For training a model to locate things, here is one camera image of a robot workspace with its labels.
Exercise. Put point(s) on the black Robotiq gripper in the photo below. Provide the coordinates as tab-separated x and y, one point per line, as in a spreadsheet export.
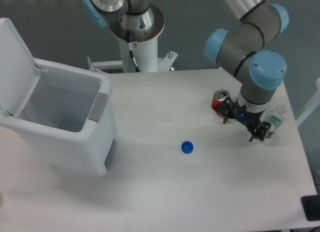
247	114

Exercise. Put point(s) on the white trash can lid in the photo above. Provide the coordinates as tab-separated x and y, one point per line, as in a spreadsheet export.
19	72

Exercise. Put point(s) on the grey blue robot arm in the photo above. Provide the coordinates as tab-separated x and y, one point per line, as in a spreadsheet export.
240	53

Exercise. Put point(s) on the crushed red soda can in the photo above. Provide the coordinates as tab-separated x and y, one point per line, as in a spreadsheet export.
217	100

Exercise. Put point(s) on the blue bottle cap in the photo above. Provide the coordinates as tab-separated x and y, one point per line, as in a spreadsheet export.
187	147

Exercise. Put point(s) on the white bottle cap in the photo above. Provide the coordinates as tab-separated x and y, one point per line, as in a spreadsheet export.
166	117

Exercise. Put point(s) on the white trash can body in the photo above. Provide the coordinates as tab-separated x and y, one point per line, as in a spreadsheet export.
67	118

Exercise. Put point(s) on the clear green label bottle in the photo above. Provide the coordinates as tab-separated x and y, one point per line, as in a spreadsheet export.
275	118

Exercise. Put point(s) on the black device at edge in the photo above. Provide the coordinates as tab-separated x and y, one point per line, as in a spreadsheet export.
311	205

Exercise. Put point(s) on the white frame at right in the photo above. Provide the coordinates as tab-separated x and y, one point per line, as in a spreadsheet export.
310	105

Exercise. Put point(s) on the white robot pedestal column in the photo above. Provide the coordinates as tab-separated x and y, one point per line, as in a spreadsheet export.
137	37

